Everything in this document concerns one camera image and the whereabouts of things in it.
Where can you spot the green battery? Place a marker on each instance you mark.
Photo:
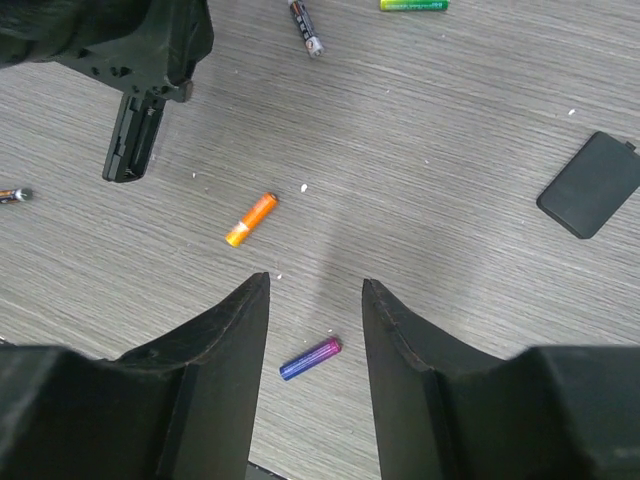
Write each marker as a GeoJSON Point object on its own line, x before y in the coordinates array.
{"type": "Point", "coordinates": [413, 5]}

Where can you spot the black remote control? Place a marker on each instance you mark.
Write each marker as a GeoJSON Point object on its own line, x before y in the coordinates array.
{"type": "Point", "coordinates": [135, 130]}

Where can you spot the black battery cover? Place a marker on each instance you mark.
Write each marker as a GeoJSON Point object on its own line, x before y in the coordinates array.
{"type": "Point", "coordinates": [592, 186]}

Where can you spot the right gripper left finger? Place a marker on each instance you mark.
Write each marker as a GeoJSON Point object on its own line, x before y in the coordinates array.
{"type": "Point", "coordinates": [181, 406]}

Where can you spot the orange battery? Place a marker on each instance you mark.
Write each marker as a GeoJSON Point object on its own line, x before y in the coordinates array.
{"type": "Point", "coordinates": [253, 218]}

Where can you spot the black battery centre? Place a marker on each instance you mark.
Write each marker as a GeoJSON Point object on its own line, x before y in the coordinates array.
{"type": "Point", "coordinates": [306, 28]}

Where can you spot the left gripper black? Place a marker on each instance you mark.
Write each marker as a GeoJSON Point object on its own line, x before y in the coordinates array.
{"type": "Point", "coordinates": [136, 47]}

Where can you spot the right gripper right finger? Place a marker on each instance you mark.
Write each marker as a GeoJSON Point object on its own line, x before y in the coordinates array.
{"type": "Point", "coordinates": [446, 410]}

